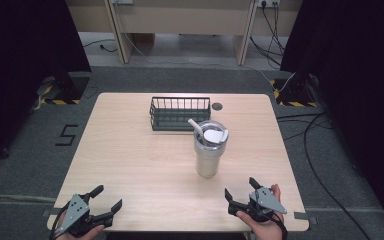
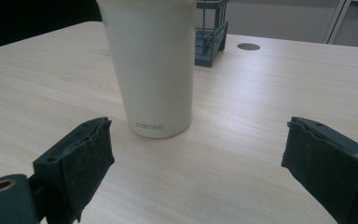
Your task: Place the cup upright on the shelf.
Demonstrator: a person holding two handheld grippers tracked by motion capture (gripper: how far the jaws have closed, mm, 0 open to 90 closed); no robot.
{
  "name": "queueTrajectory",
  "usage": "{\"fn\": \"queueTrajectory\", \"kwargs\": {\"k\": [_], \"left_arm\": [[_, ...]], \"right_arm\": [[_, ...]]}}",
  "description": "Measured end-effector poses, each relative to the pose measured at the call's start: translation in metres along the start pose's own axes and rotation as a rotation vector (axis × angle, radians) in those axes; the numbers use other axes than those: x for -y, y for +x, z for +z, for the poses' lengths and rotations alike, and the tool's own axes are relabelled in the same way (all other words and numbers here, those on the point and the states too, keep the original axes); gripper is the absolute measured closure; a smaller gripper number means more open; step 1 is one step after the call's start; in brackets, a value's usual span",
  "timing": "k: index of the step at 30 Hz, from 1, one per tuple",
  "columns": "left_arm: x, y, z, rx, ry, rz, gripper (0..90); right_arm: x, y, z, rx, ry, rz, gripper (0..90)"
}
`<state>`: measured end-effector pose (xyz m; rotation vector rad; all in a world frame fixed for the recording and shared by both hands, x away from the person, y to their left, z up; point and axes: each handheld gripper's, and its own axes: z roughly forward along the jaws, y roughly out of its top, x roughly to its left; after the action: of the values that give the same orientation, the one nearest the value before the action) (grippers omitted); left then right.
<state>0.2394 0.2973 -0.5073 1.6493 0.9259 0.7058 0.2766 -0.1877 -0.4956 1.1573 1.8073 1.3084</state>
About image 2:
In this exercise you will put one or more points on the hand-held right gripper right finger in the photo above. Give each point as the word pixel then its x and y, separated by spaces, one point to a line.
pixel 329 168

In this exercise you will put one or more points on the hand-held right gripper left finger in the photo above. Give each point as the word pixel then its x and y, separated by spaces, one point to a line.
pixel 74 165

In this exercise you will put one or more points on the white cup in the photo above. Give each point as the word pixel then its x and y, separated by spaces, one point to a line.
pixel 154 68

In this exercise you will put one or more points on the white metal stand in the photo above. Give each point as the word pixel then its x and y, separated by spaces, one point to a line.
pixel 335 20

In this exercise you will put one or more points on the dark green test tube rack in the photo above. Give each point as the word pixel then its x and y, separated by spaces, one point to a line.
pixel 210 40

